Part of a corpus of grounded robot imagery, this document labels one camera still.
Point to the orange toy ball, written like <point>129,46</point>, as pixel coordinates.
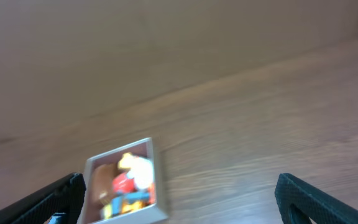
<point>122,184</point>

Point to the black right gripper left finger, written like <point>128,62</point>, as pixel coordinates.
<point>59,202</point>

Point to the brown plush toy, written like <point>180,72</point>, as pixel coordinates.
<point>101,191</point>

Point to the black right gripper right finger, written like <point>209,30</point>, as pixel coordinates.
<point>300,202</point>

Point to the white plush duck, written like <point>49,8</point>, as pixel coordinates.
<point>141,171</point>

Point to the white box pink inside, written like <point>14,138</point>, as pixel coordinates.
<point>152,212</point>

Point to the yellow and blue toy truck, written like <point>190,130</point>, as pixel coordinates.
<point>125,203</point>

